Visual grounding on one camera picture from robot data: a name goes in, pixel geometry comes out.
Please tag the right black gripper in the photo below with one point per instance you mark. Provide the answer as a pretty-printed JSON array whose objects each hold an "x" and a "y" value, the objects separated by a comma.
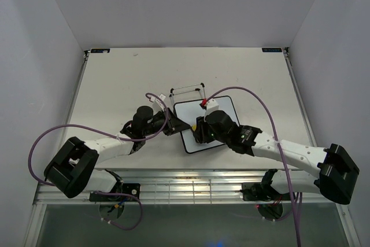
[{"x": 200, "y": 133}]

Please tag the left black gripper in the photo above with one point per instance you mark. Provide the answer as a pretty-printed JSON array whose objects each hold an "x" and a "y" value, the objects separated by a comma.
[{"x": 175, "y": 125}]

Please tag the small black-framed whiteboard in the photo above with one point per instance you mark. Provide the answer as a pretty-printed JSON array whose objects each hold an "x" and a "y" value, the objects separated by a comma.
[{"x": 188, "y": 111}]

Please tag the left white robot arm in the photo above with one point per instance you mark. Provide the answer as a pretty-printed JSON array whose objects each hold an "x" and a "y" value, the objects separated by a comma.
[{"x": 72, "y": 170}]

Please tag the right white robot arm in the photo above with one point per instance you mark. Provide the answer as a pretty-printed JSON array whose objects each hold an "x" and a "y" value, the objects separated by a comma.
[{"x": 330, "y": 171}]

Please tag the metal whiteboard stand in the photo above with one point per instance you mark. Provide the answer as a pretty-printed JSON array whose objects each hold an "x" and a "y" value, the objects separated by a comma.
[{"x": 198, "y": 88}]

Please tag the right blue table label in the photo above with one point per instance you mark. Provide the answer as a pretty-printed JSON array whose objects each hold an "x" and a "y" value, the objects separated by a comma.
[{"x": 271, "y": 50}]

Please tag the blue table label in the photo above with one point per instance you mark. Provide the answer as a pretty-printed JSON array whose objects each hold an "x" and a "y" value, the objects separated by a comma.
[
  {"x": 99, "y": 51},
  {"x": 271, "y": 50}
]

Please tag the left blue table label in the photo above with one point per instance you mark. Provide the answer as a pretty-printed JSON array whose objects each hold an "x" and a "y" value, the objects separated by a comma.
[{"x": 99, "y": 51}]

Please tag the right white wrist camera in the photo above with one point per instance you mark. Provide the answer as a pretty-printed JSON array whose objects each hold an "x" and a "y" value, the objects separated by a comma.
[{"x": 209, "y": 105}]

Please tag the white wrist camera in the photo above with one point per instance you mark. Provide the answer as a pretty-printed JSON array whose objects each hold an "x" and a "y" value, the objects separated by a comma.
[
  {"x": 209, "y": 105},
  {"x": 158, "y": 103}
]

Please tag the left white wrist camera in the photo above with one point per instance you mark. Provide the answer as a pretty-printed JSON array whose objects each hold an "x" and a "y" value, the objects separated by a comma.
[{"x": 158, "y": 103}]

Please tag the aluminium frame rail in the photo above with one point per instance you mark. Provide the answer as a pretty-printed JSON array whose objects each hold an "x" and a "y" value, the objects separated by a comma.
[{"x": 169, "y": 187}]

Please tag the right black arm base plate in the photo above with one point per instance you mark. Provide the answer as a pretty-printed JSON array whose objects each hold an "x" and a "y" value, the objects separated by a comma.
[{"x": 261, "y": 192}]

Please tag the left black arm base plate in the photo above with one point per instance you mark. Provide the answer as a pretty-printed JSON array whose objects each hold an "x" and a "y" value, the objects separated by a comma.
[{"x": 132, "y": 189}]

